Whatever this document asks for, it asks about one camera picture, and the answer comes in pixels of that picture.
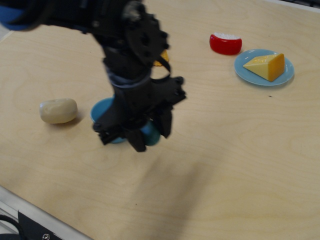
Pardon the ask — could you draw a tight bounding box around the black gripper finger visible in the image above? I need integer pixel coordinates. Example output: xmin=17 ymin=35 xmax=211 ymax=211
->
xmin=153 ymin=107 xmax=173 ymax=139
xmin=124 ymin=127 xmax=147 ymax=153

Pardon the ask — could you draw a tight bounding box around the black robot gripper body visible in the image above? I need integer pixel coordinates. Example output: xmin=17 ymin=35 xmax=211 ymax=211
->
xmin=92 ymin=76 xmax=188 ymax=146

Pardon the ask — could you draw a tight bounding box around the green toy cucumber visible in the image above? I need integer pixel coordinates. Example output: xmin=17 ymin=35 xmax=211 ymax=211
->
xmin=140 ymin=120 xmax=161 ymax=146

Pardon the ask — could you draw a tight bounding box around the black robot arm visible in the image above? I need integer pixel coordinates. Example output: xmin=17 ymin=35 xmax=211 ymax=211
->
xmin=0 ymin=0 xmax=186 ymax=152

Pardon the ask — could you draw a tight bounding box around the light blue plastic cup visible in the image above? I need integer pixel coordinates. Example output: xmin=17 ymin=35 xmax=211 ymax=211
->
xmin=90 ymin=95 xmax=127 ymax=145

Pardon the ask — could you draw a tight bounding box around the yellow toy corn piece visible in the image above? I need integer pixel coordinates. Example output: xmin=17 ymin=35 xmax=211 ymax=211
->
xmin=153 ymin=49 xmax=169 ymax=67

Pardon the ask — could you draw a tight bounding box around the beige toy potato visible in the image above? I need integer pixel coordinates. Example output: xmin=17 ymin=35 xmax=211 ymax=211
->
xmin=39 ymin=98 xmax=78 ymax=124

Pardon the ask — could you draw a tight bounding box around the yellow toy cheese wedge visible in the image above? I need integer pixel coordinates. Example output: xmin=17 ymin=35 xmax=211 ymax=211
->
xmin=243 ymin=53 xmax=286 ymax=82

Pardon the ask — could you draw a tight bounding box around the light blue plate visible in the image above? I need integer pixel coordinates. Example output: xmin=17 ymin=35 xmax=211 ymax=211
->
xmin=234 ymin=49 xmax=295 ymax=87

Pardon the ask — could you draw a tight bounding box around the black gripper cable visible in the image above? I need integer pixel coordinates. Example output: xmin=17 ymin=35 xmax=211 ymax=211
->
xmin=152 ymin=56 xmax=173 ymax=81

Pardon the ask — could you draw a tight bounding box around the black corner bracket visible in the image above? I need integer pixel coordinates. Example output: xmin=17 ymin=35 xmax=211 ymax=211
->
xmin=18 ymin=212 xmax=62 ymax=240

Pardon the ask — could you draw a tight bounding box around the aluminium table frame rail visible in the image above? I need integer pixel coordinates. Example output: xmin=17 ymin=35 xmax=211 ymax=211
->
xmin=0 ymin=186 xmax=90 ymax=240

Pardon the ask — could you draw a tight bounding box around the black cable bottom left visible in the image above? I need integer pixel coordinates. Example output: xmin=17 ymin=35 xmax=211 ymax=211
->
xmin=0 ymin=214 xmax=25 ymax=240

